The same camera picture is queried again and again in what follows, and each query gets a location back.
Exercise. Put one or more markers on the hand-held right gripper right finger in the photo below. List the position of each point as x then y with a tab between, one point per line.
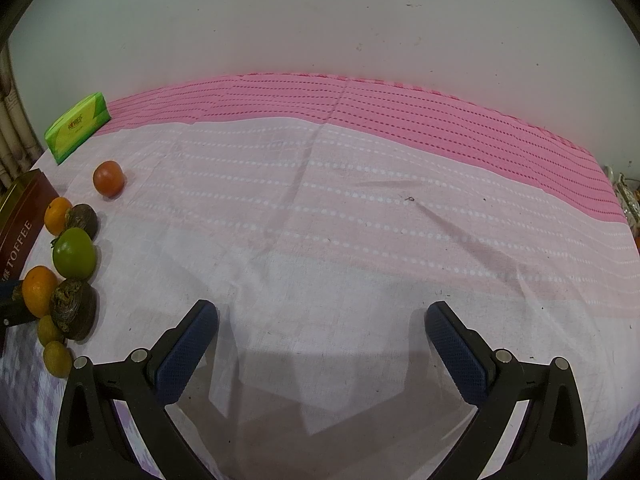
457	355

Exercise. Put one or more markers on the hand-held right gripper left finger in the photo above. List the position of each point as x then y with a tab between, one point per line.
185	355

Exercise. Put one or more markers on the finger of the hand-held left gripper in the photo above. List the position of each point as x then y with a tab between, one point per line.
11	307

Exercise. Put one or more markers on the large orange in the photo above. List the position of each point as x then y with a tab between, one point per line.
39	290

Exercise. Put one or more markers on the small yellow-green citrus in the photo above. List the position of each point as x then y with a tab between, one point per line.
56	358
48	331

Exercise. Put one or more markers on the large wrinkled passion fruit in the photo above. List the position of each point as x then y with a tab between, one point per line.
75	306

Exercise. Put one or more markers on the small orange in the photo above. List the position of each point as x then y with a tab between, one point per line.
56	215

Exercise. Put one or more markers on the green tomato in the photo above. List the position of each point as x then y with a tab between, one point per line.
75	255

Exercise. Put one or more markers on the brown candy tin box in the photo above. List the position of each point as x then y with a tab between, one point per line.
25	220

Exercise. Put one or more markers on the small dark passion fruit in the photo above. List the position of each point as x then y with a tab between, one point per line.
84	220

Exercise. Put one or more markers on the red tomato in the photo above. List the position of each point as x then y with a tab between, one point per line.
108	179

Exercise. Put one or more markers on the bamboo print curtain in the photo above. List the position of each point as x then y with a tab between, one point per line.
12	125

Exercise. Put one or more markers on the green tissue pack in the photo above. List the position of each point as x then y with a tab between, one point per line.
75	127

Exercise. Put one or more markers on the pink and white cloth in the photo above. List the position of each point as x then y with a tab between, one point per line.
325	210

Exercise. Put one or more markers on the pile of shiny packets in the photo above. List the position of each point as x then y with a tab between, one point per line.
629	200

